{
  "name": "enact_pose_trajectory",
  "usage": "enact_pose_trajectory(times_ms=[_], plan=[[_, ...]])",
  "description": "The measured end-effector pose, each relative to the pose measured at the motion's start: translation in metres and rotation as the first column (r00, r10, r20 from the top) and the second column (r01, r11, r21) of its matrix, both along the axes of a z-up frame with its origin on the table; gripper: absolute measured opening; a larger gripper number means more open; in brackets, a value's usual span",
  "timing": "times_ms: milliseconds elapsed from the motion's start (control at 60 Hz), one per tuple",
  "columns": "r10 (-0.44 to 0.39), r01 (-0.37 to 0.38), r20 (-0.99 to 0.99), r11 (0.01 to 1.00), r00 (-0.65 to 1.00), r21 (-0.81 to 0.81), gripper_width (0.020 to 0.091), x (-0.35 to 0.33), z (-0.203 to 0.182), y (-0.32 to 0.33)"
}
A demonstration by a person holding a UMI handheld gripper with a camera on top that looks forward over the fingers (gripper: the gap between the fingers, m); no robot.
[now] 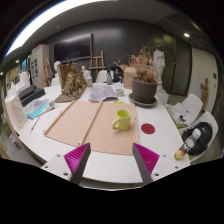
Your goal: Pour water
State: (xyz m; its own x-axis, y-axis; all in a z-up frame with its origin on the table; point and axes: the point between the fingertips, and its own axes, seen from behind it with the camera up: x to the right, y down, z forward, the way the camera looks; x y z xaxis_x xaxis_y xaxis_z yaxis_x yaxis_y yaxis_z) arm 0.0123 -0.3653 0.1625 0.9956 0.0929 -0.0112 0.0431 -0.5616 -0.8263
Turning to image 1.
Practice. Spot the white box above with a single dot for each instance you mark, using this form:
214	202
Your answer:
16	113

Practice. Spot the black wall screen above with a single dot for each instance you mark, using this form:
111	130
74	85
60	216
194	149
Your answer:
73	48

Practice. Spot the dark grey pot dried plant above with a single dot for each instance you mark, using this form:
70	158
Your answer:
144	90

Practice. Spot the small yellow flat item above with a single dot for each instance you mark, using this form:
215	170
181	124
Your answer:
118	102

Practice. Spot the black backpack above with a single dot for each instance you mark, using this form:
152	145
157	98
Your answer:
204	135

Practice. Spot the colourful booklet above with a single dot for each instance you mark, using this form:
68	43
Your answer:
36	108

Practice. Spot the papers on chair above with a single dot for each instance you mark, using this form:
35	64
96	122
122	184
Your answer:
181	113

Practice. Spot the flat round red coaster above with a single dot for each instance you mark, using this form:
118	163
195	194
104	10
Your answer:
148	128

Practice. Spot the wooden figure sculpture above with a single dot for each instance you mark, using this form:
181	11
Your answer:
204	93

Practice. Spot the yellow-green mug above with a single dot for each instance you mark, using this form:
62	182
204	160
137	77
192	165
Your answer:
124	120

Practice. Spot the wooden easel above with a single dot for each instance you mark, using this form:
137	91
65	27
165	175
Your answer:
96	61

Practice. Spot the small white cup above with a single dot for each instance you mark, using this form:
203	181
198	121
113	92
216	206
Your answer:
120	92

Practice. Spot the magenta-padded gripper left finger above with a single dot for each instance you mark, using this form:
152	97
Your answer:
77	156

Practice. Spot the clear drink bottle white cap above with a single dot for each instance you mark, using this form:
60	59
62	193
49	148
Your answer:
188	144

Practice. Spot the ceiling light strip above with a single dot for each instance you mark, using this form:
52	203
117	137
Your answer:
43	20

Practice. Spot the black stacked boxes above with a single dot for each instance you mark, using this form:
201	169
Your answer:
30	96

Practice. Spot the brown sculpture on wooden base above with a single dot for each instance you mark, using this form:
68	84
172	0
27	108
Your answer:
74	85

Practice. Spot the grey plant saucer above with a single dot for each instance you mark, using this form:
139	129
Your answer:
143	104

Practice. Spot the white cabinet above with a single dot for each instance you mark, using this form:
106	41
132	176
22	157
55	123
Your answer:
39	65

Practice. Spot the white shell chair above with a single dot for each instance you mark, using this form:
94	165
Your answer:
210	118
195	101

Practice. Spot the printed newspaper sheets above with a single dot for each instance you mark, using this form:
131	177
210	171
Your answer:
102	93

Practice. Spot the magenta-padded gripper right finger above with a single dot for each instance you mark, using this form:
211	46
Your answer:
146	157

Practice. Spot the small white plaster figure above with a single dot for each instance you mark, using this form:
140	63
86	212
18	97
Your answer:
84	70

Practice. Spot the round ceiling spotlights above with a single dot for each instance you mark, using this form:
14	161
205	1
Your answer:
186	34

